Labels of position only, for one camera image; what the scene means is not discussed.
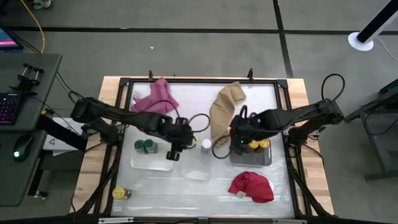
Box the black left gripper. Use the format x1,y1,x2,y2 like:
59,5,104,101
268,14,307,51
161,116,195,162

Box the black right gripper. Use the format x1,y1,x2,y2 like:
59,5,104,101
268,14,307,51
229,113,269,156

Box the yellow-lid spice jar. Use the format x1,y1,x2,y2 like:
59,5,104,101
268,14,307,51
111,187,132,200
258,138,271,154
248,139,260,154

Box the green-lid spice jar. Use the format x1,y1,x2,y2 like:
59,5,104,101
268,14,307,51
134,139,147,155
144,138,159,154

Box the white-lid spice jar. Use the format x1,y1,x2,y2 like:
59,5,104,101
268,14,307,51
200,138,213,154

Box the pink cloth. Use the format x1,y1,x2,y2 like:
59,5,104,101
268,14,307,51
129,77,180,114

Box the white plastic tray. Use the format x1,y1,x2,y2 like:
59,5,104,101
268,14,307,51
130,141,175,172

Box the clear plastic container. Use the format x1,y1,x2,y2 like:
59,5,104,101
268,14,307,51
182,141,212,182

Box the red cloth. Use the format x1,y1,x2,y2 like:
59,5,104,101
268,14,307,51
228,170,275,204

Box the tan cloth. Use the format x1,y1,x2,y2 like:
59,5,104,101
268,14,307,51
209,82,247,147

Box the white table mat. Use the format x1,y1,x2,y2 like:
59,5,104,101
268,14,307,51
111,82,295,218

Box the white printed paper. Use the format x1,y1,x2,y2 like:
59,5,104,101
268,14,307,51
42,116,86,154

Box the dark side table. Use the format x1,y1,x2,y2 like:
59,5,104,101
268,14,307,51
341,77,398,181

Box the black computer mouse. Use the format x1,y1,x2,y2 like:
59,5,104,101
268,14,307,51
12,134,34,162

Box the dark grey desk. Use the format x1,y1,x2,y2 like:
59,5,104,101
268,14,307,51
0,53,63,208

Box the white round stand base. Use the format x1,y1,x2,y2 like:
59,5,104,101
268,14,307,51
347,31,374,52

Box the black clamp holder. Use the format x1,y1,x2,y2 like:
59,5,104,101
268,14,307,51
8,63,45,93

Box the backlit keyboard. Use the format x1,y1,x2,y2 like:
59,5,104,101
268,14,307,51
0,92,22,126

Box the black and white pole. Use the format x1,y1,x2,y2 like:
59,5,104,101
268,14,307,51
356,0,398,44

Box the white object on floor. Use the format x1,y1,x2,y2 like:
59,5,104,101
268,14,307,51
30,0,52,10

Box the computer monitor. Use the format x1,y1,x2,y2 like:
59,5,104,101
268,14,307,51
0,27,25,51

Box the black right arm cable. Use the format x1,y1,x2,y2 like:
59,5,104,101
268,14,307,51
321,73,346,102
212,105,249,160

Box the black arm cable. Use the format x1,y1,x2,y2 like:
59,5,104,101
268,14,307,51
175,99,211,134
321,73,346,102
212,105,249,160

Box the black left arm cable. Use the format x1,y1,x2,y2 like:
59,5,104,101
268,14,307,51
175,99,211,134

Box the black metal table frame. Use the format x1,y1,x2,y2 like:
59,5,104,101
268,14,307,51
74,70,335,224

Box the yellow cable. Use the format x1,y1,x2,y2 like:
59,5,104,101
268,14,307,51
19,0,46,54

